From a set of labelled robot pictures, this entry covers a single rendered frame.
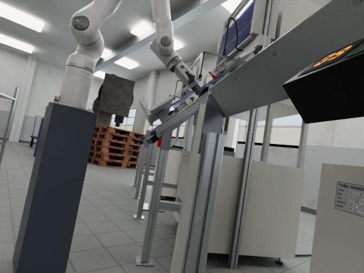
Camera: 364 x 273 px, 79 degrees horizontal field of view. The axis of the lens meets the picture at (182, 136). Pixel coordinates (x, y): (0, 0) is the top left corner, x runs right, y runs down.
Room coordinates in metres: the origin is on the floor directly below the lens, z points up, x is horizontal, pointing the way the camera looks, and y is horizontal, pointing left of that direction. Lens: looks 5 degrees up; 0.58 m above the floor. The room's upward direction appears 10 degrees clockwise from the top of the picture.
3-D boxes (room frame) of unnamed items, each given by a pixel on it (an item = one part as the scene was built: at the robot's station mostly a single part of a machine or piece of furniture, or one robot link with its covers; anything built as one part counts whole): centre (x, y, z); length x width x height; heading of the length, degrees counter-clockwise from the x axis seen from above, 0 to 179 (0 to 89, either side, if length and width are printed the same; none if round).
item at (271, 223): (1.70, -0.43, 0.31); 0.70 x 0.65 x 0.62; 13
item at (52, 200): (1.02, 0.52, 0.35); 0.18 x 0.18 x 0.70; 39
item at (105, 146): (5.98, 1.63, 0.48); 1.34 x 0.92 x 0.96; 137
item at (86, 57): (1.05, 0.53, 1.00); 0.19 x 0.12 x 0.24; 7
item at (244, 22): (1.61, -0.32, 1.52); 0.51 x 0.13 x 0.27; 13
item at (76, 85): (1.02, 0.52, 0.79); 0.19 x 0.19 x 0.18
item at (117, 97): (7.48, 2.41, 1.43); 1.47 x 1.32 x 2.86; 128
